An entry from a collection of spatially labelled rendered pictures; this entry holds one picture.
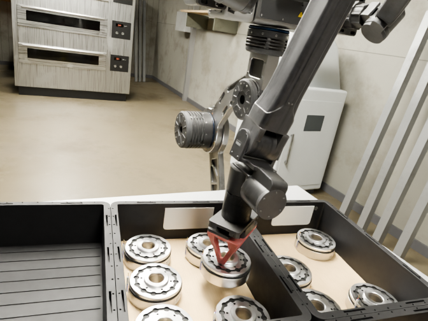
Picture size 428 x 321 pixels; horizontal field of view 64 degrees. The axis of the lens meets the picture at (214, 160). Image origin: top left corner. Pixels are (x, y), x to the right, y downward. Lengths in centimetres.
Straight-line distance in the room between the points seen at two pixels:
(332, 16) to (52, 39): 555
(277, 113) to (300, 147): 255
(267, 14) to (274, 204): 68
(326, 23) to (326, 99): 260
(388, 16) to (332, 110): 216
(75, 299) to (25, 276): 12
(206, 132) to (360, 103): 210
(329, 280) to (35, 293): 63
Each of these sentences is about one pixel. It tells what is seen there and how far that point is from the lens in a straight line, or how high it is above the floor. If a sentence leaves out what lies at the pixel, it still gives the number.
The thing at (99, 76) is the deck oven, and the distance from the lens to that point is 606.
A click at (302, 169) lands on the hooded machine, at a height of 30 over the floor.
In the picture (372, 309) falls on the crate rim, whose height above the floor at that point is 93.
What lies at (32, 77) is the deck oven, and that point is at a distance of 604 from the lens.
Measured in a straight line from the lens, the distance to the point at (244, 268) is 72.
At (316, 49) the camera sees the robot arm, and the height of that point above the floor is 133.
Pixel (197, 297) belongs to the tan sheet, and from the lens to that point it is 74.
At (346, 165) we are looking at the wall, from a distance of 352.
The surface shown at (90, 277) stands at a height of 83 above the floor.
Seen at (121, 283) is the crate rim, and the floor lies 93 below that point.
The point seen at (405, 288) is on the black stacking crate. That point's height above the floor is 89.
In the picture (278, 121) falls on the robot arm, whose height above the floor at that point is 120.
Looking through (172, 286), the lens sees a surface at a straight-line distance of 71.
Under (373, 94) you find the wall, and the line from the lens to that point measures 336.
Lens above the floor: 132
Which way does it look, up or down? 20 degrees down
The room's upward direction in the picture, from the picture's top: 9 degrees clockwise
